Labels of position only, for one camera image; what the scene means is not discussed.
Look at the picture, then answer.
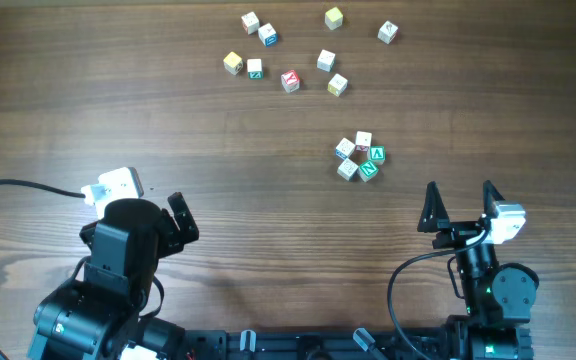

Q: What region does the green letter A block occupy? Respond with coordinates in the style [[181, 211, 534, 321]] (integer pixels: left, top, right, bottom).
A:
[[367, 146, 386, 165]]

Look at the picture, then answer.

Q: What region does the wooden picture block centre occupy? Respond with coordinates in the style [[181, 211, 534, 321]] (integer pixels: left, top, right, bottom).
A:
[[317, 49, 336, 72]]

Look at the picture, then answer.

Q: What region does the brown picture block far right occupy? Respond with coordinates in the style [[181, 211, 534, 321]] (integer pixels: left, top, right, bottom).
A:
[[377, 20, 399, 44]]

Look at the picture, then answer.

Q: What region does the blue edged letter block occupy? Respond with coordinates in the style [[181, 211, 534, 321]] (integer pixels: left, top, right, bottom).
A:
[[258, 23, 278, 47]]

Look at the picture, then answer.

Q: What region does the plain wooden picture block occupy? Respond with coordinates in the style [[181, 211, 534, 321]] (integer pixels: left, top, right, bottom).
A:
[[337, 158, 359, 181]]

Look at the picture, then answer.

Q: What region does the green letter N block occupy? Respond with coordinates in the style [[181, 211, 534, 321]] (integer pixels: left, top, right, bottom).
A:
[[357, 160, 379, 182]]

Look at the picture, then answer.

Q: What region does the red edged wooden block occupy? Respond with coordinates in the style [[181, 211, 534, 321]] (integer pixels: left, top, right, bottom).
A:
[[355, 131, 372, 152]]

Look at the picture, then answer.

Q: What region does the blue edged picture block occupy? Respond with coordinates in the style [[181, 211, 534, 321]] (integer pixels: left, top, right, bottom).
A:
[[335, 138, 356, 161]]

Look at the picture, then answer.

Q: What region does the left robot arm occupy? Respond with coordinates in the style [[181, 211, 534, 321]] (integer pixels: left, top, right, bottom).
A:
[[27, 192, 199, 359]]

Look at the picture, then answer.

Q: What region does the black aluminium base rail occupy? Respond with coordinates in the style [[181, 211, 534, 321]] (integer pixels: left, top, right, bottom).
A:
[[167, 327, 535, 360]]

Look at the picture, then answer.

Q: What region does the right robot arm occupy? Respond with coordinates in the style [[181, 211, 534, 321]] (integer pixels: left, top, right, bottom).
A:
[[417, 181, 539, 360]]

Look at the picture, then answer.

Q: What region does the red letter Y block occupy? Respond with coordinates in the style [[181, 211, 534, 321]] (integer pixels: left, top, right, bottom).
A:
[[280, 70, 301, 93]]

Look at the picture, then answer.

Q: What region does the right black camera cable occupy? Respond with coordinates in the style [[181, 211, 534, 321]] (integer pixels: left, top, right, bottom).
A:
[[386, 228, 492, 360]]

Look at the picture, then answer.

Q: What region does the yellow edged picture block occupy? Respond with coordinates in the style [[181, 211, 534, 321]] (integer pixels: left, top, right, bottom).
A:
[[327, 74, 348, 97]]

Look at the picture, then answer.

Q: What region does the green edged small block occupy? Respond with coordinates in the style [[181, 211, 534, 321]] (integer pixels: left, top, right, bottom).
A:
[[246, 58, 264, 80]]

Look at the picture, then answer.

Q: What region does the yellow block left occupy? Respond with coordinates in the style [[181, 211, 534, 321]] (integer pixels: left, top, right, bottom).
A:
[[223, 51, 244, 75]]

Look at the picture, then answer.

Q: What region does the yellow top block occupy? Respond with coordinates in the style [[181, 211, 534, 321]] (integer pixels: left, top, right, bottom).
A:
[[324, 7, 343, 30]]

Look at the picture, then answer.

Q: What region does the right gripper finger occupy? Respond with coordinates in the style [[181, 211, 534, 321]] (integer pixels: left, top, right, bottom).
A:
[[483, 180, 505, 213], [417, 181, 450, 233]]

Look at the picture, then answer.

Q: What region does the red picture block top left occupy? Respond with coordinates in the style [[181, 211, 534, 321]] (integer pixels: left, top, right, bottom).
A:
[[241, 12, 260, 35]]

